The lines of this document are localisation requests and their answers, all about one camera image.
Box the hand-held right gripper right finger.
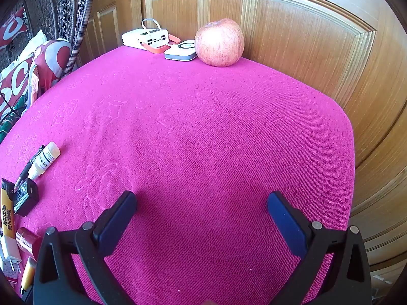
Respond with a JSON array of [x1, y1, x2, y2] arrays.
[[267, 191, 372, 305]]

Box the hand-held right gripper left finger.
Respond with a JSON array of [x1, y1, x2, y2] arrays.
[[33, 191, 138, 305]]

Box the black charger cube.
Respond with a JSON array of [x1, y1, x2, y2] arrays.
[[10, 178, 40, 217]]

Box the small white bottle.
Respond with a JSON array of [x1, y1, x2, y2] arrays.
[[28, 142, 61, 179]]

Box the red apple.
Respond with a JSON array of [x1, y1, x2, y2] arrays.
[[195, 18, 245, 67]]

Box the red metal lighter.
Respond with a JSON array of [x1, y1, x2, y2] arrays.
[[15, 227, 43, 258]]

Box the orange yellow tube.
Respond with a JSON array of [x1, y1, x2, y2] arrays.
[[20, 257, 38, 296]]

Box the black pen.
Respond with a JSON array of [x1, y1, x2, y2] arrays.
[[13, 145, 46, 194]]

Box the yellow lighter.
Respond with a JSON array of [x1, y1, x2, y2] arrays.
[[1, 178, 15, 239]]

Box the white charger plug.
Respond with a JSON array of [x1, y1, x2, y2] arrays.
[[0, 234, 22, 274]]

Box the magenta table cloth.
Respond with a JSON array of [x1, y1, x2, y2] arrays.
[[0, 45, 356, 305]]

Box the green patterned cloth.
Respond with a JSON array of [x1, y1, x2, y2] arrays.
[[0, 95, 32, 134]]

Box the plaid striped cushion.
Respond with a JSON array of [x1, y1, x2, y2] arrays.
[[28, 60, 43, 102]]

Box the white pillow with red print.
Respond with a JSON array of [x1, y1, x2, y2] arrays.
[[0, 30, 48, 118]]

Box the red white patterned cushion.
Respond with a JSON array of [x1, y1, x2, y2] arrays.
[[33, 38, 72, 80]]

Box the white square device grey base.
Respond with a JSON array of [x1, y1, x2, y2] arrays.
[[164, 39, 198, 61]]

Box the wooden panelled door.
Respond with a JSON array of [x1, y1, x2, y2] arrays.
[[78, 0, 407, 305]]

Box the wicker hanging chair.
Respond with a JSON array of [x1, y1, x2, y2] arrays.
[[22, 0, 96, 80]]

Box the red cushion with white print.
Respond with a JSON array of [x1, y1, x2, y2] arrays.
[[0, 6, 27, 50]]

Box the black cable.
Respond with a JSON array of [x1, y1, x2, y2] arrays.
[[0, 100, 27, 124]]

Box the orange strap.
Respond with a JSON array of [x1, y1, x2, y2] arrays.
[[138, 33, 181, 54]]

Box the white short cable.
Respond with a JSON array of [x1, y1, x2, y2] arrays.
[[141, 18, 162, 32]]

